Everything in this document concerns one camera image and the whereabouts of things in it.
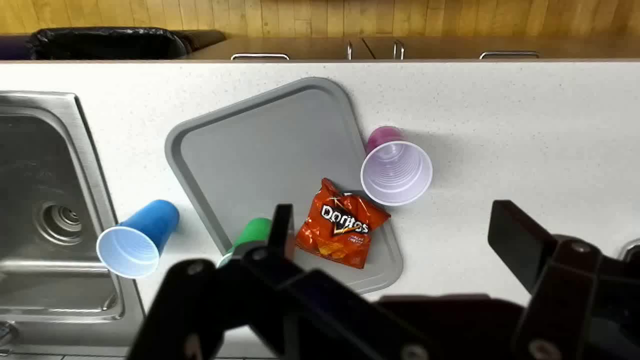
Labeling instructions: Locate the black trash bin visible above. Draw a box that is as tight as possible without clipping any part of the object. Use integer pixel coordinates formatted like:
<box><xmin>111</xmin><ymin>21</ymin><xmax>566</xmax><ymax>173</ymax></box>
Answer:
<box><xmin>28</xmin><ymin>26</ymin><xmax>196</xmax><ymax>63</ymax></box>

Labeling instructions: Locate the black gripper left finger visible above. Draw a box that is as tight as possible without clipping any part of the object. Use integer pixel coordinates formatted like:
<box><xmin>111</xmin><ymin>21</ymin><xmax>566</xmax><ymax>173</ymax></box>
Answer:
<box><xmin>127</xmin><ymin>203</ymin><xmax>443</xmax><ymax>360</ymax></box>

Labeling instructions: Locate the orange Doritos chip bag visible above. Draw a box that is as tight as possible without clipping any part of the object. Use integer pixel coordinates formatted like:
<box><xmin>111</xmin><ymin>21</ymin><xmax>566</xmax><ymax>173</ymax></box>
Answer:
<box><xmin>292</xmin><ymin>176</ymin><xmax>392</xmax><ymax>272</ymax></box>

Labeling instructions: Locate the green plastic cup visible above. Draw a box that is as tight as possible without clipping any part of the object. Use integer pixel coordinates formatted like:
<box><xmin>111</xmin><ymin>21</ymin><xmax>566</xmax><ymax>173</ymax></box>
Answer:
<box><xmin>218</xmin><ymin>216</ymin><xmax>277</xmax><ymax>269</ymax></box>

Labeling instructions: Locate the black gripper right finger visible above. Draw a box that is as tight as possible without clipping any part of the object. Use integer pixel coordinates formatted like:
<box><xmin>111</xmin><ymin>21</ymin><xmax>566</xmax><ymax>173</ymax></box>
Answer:
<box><xmin>488</xmin><ymin>198</ymin><xmax>640</xmax><ymax>360</ymax></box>

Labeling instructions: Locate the stainless steel double sink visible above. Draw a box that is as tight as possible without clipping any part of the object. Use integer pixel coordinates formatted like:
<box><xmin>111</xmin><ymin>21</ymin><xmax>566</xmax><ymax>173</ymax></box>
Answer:
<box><xmin>0</xmin><ymin>90</ymin><xmax>148</xmax><ymax>353</ymax></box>

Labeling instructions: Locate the purple plastic cup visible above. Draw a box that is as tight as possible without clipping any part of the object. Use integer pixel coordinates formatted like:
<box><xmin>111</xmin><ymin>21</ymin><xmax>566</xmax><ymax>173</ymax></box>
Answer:
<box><xmin>358</xmin><ymin>124</ymin><xmax>436</xmax><ymax>209</ymax></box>

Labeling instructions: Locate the blue plastic cup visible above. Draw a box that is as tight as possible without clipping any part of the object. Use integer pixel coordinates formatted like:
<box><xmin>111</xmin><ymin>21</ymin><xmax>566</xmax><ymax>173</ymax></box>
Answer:
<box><xmin>94</xmin><ymin>198</ymin><xmax>182</xmax><ymax>280</ymax></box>

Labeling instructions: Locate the grey plastic tray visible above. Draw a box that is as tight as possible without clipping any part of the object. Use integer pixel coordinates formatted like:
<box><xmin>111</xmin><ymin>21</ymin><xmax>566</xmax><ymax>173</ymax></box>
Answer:
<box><xmin>164</xmin><ymin>76</ymin><xmax>406</xmax><ymax>297</ymax></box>

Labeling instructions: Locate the wooden base cabinet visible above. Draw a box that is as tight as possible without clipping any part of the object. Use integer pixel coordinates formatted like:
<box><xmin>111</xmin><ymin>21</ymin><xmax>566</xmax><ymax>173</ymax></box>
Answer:
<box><xmin>186</xmin><ymin>33</ymin><xmax>640</xmax><ymax>65</ymax></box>

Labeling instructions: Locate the silver drawer handle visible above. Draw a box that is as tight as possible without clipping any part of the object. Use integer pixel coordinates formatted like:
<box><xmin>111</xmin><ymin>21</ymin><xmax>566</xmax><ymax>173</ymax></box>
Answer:
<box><xmin>228</xmin><ymin>50</ymin><xmax>294</xmax><ymax>65</ymax></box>
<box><xmin>479</xmin><ymin>50</ymin><xmax>541</xmax><ymax>63</ymax></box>

